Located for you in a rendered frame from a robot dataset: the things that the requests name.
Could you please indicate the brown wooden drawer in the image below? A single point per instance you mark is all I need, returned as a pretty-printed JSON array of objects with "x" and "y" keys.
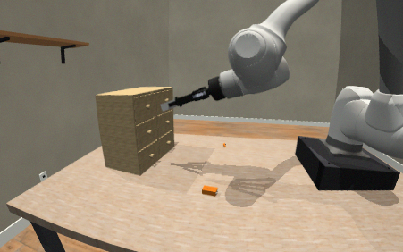
[
  {"x": 166, "y": 142},
  {"x": 141, "y": 104},
  {"x": 146, "y": 132},
  {"x": 162, "y": 97},
  {"x": 162, "y": 119},
  {"x": 148, "y": 155}
]

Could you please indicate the orange rectangular block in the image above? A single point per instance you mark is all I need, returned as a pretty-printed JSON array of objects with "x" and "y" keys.
[{"x": 211, "y": 191}]

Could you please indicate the small wooden chest of drawers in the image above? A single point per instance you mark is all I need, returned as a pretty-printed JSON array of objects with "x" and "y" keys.
[{"x": 117, "y": 127}]

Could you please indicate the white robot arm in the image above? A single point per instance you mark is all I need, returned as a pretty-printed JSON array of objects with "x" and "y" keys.
[{"x": 358, "y": 115}]

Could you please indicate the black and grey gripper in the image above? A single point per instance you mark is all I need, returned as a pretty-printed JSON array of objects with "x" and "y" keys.
[{"x": 213, "y": 89}]

